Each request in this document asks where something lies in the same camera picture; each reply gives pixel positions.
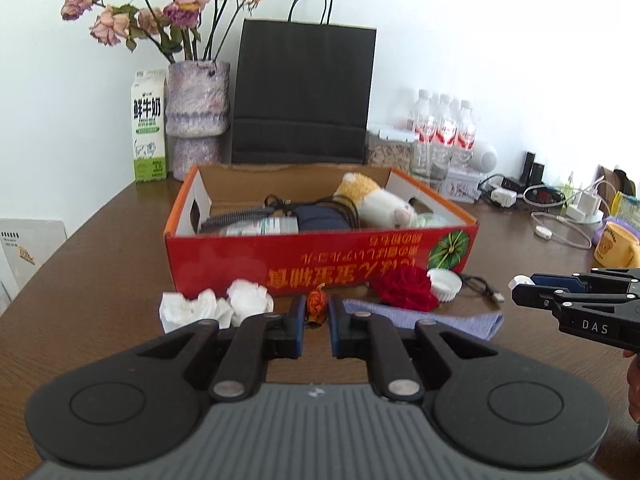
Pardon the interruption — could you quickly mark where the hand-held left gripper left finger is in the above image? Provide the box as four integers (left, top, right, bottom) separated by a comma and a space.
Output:
134, 295, 307, 403

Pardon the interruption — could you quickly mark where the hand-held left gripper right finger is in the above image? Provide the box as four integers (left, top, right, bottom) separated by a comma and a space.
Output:
327, 296, 489, 403

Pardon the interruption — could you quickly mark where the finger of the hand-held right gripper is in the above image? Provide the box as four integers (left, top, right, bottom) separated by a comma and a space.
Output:
510, 284, 640, 317
530, 267, 640, 297

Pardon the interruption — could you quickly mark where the small orange dried bud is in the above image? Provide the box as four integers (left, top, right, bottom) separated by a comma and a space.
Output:
305, 283, 329, 329

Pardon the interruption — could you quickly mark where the red cardboard box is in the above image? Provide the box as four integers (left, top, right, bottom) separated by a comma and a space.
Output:
163, 162, 480, 299

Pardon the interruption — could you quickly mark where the blue striped cloth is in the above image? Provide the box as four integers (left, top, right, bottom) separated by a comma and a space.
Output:
342, 298, 505, 344

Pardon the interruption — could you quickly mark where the white plastic lid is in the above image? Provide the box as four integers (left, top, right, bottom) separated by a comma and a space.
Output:
427, 268, 464, 304

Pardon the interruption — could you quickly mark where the person's right hand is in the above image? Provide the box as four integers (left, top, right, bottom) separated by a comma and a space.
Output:
623, 350, 640, 424

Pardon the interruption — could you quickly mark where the yellow mug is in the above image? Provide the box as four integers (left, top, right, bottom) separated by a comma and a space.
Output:
593, 222, 640, 269

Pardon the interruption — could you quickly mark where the red fabric rose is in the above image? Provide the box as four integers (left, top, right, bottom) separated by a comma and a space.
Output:
370, 265, 440, 313

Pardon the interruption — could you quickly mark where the face mask packet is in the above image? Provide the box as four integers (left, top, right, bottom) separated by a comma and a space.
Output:
219, 217, 300, 237

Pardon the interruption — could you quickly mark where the dark blue pouch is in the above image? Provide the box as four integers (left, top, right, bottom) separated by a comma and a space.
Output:
294, 203, 351, 234

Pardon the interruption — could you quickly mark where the pair of black upright devices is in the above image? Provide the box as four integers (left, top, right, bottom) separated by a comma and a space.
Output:
520, 151, 546, 187

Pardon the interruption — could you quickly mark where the dark grey ribbed object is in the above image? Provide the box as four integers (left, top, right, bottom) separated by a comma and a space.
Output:
199, 207, 274, 234

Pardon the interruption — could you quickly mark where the white red printed tin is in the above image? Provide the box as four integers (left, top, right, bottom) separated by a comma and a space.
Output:
442, 167, 484, 205

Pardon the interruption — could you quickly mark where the yellow white plush toy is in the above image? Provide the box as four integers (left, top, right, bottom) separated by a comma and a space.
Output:
333, 172, 419, 229

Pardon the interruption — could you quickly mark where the white round speaker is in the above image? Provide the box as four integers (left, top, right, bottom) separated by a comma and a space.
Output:
470, 141, 500, 174

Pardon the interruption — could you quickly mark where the empty glass jar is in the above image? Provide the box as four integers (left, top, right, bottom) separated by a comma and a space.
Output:
410, 140, 454, 182

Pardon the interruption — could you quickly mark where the clear jar of seeds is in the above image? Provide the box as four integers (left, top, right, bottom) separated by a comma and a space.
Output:
366, 124, 420, 173

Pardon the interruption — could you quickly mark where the black paper bag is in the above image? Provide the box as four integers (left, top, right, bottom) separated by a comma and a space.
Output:
231, 0, 378, 165

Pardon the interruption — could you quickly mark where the purple textured vase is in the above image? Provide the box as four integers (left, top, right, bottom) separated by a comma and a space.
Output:
165, 60, 231, 182

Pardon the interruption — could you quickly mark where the white green milk carton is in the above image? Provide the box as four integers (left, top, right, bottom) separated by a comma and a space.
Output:
131, 70, 169, 184

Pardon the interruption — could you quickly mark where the white paper board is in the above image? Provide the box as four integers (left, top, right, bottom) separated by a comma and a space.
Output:
0, 218, 69, 317

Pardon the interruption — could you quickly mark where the white cable with switch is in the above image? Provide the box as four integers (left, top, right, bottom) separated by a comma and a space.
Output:
530, 211, 594, 249

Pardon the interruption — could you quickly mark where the black usb cable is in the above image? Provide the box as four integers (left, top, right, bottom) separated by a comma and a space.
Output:
460, 272, 506, 305

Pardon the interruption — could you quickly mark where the white wall charger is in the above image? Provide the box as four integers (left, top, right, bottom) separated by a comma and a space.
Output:
574, 194, 602, 222

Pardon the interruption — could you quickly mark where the red black coiled cable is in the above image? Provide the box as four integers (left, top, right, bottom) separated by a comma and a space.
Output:
524, 185, 567, 207

